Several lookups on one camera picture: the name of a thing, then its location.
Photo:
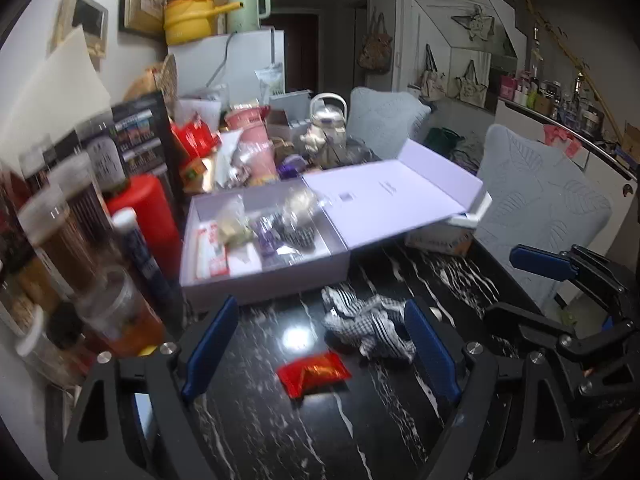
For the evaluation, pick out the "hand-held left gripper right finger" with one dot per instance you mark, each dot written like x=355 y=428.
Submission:
x=432 y=350

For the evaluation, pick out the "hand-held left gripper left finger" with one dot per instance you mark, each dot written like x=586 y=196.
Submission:
x=212 y=345

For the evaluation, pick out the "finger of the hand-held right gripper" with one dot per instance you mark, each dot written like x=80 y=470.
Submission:
x=525 y=322
x=542 y=262

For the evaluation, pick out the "black white checkered cloth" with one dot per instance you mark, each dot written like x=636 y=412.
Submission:
x=370 y=325

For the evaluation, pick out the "red white packet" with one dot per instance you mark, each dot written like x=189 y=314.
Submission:
x=212 y=252

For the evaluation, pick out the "red foil packet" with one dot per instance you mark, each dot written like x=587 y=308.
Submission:
x=312 y=372

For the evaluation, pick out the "pale green packet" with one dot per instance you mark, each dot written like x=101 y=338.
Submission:
x=231 y=225

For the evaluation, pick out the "black white checkered scrunchie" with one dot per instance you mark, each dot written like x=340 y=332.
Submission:
x=300 y=236

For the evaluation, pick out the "lavender hinged gift box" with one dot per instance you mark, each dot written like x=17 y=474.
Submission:
x=390 y=205

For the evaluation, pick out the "cream scrunchie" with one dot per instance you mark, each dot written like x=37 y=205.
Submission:
x=300 y=205

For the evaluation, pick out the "grey leaf-pattern chair cushion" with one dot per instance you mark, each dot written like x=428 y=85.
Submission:
x=385 y=120
x=540 y=200

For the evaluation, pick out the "clear jar orange contents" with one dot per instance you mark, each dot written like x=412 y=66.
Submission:
x=120 y=315

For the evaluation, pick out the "white orange carton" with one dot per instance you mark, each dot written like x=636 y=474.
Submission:
x=440 y=240

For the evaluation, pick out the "white-capped blue tube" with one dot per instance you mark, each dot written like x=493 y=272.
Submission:
x=142 y=255

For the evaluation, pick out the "pink cloth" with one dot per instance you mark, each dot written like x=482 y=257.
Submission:
x=560 y=137

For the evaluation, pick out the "red plastic canister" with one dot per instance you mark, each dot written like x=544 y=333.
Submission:
x=150 y=210

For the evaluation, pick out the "dark green bag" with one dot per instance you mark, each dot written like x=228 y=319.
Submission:
x=442 y=141

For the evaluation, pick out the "row of shelf bottles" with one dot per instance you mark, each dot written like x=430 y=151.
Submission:
x=555 y=97

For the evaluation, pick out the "cream tote bag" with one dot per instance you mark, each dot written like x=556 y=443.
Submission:
x=432 y=82
x=471 y=90

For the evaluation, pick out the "lilac scrunchie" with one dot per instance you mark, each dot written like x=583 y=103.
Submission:
x=293 y=166

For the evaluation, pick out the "clear jar white lid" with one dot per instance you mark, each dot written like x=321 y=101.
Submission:
x=50 y=230

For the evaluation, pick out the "red snack bag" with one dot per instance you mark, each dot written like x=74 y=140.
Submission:
x=192 y=137

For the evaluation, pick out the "dark bottle silver cap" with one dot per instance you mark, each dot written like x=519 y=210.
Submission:
x=107 y=162

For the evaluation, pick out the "black printed pouch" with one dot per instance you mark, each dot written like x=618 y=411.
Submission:
x=145 y=135

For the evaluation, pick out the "pink red noodle cup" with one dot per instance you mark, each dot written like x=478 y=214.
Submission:
x=245 y=117

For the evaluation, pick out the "star-shaped hanging bag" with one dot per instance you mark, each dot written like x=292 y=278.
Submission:
x=475 y=22

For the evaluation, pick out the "white kettle-shaped bottle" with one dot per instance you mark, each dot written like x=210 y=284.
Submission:
x=327 y=120

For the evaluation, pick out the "white open carton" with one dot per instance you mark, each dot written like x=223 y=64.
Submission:
x=292 y=105

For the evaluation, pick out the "green white pouch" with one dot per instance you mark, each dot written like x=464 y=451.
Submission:
x=270 y=82

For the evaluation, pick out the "brown hanging bag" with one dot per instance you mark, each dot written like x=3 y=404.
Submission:
x=375 y=50

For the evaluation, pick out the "woven straw fan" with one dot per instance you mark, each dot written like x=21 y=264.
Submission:
x=167 y=77

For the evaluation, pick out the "white fridge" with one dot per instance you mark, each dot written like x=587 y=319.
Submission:
x=250 y=60

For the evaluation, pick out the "white foam board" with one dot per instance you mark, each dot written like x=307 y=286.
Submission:
x=55 y=95

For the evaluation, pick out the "yellow pot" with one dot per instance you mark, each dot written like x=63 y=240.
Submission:
x=187 y=22

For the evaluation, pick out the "pale green kettle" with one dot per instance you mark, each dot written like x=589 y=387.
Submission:
x=245 y=10

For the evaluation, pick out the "beige wall intercom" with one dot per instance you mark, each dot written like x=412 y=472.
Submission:
x=85 y=15

